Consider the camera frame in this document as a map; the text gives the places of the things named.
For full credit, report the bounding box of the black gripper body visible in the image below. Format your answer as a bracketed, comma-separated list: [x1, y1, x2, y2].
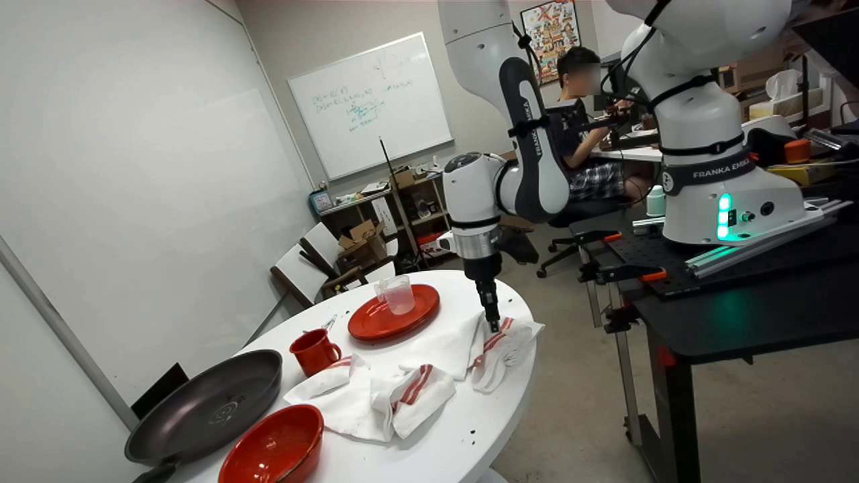
[465, 256, 501, 306]

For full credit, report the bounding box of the white towel with red stripes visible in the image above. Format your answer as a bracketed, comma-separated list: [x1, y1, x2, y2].
[467, 316, 541, 394]

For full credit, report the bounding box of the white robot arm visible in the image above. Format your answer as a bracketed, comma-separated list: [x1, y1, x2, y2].
[436, 0, 568, 330]

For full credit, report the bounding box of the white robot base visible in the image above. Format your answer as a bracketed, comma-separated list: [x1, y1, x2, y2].
[606, 0, 806, 245]

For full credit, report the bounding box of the clear plastic cup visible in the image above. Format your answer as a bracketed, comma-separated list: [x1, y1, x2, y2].
[377, 277, 415, 315]

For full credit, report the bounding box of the wooden shelf with clutter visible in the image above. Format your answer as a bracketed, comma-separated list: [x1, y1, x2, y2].
[320, 169, 447, 267]

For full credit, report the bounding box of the red plate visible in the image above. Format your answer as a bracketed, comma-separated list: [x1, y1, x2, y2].
[345, 285, 440, 343]

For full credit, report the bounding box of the black office chair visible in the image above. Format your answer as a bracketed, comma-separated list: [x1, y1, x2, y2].
[536, 201, 624, 279]

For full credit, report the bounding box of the seated person in dark shirt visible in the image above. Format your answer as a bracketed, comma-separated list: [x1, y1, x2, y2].
[556, 47, 650, 201]

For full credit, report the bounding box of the red mug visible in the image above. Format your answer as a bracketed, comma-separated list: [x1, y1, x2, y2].
[289, 330, 341, 377]

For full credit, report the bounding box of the red bowl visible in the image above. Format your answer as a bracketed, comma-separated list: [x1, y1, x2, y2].
[218, 405, 325, 483]

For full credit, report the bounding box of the black frying pan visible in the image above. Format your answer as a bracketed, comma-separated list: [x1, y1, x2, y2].
[122, 350, 282, 471]

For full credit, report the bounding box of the black desk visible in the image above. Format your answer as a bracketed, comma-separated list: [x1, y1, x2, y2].
[580, 220, 859, 483]

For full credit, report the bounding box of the round white pedestal table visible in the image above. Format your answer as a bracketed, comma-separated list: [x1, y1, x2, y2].
[177, 268, 540, 483]

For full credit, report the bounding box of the black clamp with orange handle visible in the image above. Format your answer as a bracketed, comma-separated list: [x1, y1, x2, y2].
[580, 260, 667, 285]

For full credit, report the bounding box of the whiteboard on wall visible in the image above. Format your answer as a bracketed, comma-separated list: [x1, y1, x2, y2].
[289, 33, 450, 181]

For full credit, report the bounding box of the colourful wall poster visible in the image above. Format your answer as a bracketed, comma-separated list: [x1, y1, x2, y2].
[521, 0, 580, 86]

